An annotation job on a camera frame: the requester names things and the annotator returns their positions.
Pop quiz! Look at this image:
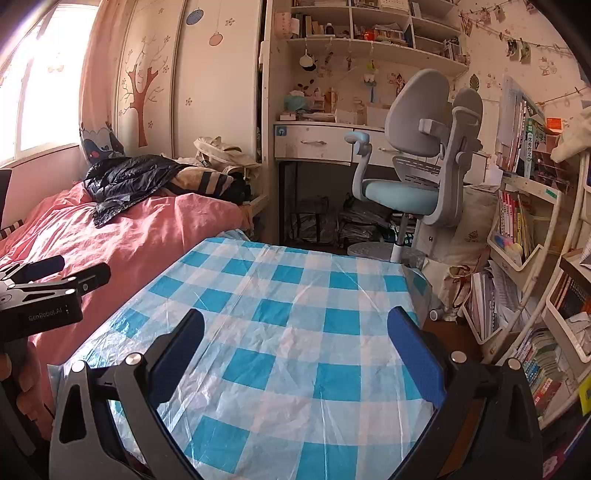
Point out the pile of bags under desk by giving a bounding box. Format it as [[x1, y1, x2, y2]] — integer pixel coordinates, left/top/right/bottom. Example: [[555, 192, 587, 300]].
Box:
[[288, 196, 408, 246]]

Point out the tan striped cloth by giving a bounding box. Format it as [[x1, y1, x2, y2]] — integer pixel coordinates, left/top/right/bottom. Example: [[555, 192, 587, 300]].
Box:
[[168, 165, 253, 206]]

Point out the row of red-spined books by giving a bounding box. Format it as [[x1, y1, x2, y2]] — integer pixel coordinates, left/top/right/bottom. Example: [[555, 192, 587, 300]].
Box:
[[496, 189, 537, 260]]

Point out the pink curtain with blue print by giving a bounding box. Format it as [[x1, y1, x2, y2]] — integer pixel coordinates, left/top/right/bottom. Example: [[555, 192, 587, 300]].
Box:
[[78, 0, 140, 165]]

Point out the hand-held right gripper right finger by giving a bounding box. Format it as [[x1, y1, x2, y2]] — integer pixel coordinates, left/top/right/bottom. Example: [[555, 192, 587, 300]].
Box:
[[387, 305, 543, 480]]

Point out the cream cloth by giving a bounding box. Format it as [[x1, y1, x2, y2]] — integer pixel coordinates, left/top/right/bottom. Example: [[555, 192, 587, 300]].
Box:
[[551, 108, 591, 163]]

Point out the white bag with red handles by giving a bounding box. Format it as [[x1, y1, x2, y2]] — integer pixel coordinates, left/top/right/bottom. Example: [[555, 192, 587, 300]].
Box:
[[422, 258, 486, 320]]

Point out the window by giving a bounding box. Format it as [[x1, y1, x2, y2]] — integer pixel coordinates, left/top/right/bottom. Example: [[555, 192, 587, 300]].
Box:
[[0, 4, 100, 168]]

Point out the blue checkered plastic tablecloth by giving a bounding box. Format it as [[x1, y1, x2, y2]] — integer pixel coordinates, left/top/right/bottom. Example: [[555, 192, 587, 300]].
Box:
[[46, 236, 437, 480]]

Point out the grey and blue desk chair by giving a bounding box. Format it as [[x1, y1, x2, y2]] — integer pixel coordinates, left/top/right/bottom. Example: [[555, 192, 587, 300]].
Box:
[[344, 68, 485, 265]]

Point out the person's left hand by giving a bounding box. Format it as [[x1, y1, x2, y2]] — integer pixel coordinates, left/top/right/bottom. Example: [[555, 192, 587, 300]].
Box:
[[0, 344, 45, 417]]

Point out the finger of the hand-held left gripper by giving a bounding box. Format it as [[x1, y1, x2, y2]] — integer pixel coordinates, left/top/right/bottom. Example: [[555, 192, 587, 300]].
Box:
[[0, 255, 66, 286], [25, 262, 112, 298]]

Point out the white wall shelf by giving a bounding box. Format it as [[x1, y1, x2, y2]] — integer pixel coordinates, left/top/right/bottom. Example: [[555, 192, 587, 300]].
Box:
[[271, 0, 470, 78]]

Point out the white book rack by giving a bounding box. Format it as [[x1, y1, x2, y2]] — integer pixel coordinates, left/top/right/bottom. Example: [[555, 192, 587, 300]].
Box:
[[462, 152, 591, 431]]

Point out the photo string garland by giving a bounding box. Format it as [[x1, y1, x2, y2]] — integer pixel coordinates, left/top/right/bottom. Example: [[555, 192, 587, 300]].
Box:
[[459, 4, 588, 108]]

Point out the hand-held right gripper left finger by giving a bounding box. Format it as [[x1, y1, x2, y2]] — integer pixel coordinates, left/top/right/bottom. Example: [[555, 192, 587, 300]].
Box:
[[48, 308, 206, 480]]

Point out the cream tote bag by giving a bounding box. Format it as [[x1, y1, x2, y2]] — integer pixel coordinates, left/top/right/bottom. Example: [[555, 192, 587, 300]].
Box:
[[442, 187, 500, 274]]

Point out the row of colourful thin books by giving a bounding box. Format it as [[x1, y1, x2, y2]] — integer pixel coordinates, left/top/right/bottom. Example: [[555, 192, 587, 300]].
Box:
[[512, 323, 579, 417]]

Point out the beige canvas backpack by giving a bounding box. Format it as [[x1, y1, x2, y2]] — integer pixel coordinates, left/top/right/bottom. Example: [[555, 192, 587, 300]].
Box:
[[193, 136, 262, 169]]

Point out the stack of large picture books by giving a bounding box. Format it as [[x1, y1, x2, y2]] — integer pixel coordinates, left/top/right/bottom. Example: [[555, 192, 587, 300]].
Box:
[[496, 76, 549, 179]]

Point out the teal round object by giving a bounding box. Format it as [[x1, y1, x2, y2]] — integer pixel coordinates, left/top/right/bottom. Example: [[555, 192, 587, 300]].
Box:
[[283, 92, 311, 114]]

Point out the pink bed blanket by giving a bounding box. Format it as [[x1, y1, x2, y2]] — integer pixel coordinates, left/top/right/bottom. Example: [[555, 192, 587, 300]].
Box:
[[0, 182, 256, 440]]

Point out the black shiny jacket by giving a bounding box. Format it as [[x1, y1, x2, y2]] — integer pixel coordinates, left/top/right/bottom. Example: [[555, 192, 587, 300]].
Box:
[[83, 154, 186, 230]]

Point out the wardrobe with tree decoration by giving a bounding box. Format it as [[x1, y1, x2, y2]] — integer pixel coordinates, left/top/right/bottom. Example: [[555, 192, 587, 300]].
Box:
[[113, 0, 269, 163]]

